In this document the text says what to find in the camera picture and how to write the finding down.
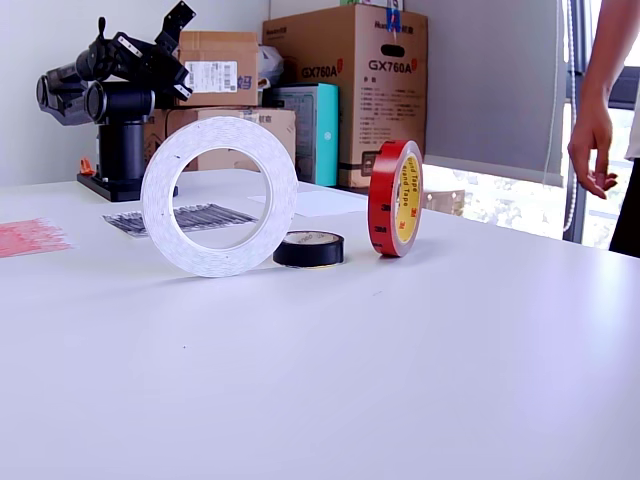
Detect grey roller blind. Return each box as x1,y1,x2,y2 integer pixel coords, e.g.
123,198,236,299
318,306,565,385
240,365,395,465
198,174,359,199
402,0,566,189

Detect cardboard box with shipping label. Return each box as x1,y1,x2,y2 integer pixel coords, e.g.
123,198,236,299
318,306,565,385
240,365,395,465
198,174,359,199
177,30,261,107

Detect black scribbled paper sheet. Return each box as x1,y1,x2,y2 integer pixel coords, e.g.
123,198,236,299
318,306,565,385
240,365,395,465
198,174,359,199
101,202,261,239

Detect blue tape strip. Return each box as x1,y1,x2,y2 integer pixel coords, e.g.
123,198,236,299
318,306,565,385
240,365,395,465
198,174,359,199
384,0,404,34

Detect window with dark frame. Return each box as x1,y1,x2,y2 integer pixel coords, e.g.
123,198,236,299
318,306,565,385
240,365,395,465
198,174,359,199
424,0,640,251

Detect teal and white box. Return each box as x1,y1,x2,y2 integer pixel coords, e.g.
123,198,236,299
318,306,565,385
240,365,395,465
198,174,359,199
272,82,340,187

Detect person's left forearm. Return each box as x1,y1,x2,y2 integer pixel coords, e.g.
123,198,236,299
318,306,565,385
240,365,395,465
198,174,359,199
581,0,640,132

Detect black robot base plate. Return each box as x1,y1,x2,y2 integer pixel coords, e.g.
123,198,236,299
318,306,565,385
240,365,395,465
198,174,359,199
76,171,179,203

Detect white tape roll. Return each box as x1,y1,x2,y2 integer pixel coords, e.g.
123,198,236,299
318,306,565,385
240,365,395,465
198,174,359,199
140,116,300,279

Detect white plastic bag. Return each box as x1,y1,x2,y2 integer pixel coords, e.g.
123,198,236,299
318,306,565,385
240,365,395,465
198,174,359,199
257,44,285,91

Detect red tape roll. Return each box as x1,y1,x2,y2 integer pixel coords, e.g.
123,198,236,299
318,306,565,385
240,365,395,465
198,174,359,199
368,139,425,260

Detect person's left hand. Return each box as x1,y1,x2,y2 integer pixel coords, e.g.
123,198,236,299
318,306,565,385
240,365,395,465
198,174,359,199
567,107,621,201

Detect black tape roll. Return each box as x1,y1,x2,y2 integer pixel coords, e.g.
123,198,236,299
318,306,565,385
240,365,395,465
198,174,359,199
272,229,347,270

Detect blank white paper sheet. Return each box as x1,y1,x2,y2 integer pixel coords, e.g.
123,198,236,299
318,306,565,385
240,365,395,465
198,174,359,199
247,189,374,218

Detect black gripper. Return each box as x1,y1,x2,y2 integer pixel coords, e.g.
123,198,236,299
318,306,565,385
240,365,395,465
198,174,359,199
114,31,195,102

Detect white bead chain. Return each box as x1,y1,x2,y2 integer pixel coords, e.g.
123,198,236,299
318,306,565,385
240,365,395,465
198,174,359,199
562,0,584,236

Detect red scribbled paper sheet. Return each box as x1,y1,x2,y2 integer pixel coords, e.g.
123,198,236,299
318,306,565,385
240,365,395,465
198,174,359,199
0,217,76,260

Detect person in black shorts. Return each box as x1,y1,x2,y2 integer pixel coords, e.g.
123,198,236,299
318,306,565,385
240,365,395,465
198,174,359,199
607,139,640,259

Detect tall GX760A cardboard box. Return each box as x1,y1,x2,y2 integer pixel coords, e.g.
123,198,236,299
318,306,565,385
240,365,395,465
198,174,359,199
262,3,430,189

